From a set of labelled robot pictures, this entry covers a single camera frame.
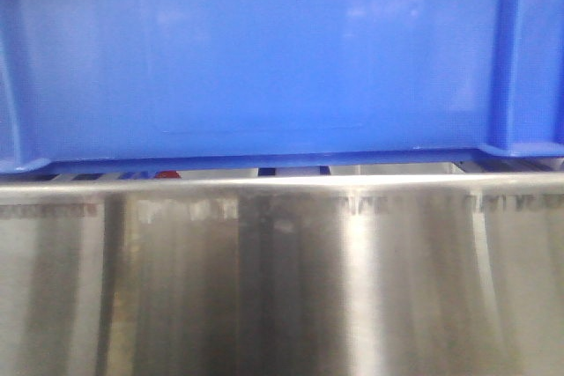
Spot light blue plastic bin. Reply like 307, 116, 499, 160
1, 0, 563, 174

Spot red cardboard box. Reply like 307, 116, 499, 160
155, 170, 181, 179

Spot stainless steel shelf front rail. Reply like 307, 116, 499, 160
1, 173, 563, 375

